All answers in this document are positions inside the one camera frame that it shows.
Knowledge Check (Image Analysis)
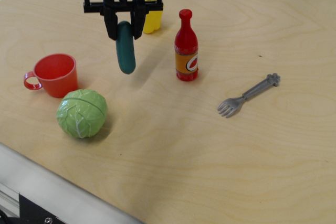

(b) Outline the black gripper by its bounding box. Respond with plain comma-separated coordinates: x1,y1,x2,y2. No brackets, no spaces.
83,0,163,40

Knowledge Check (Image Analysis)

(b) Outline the dark green toy cucumber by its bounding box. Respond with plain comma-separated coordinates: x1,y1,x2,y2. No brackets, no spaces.
116,21,136,74

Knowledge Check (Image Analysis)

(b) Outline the red plastic cup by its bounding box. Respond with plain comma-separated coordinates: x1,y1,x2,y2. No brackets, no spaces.
24,54,78,98

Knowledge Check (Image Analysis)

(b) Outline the yellow toy bell pepper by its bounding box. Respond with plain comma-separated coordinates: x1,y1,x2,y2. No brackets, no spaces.
143,10,163,34

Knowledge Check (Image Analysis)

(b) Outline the red toy ketchup bottle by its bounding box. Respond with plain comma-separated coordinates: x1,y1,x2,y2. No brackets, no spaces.
174,9,198,81

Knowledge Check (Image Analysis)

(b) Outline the green toy cabbage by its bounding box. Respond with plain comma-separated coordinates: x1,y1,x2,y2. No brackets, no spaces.
56,89,108,138

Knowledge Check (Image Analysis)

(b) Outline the grey plastic toy fork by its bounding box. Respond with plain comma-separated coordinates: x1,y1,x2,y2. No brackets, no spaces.
217,73,281,118

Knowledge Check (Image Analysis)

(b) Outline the black metal bracket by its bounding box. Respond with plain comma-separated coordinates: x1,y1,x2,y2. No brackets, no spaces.
19,194,65,224

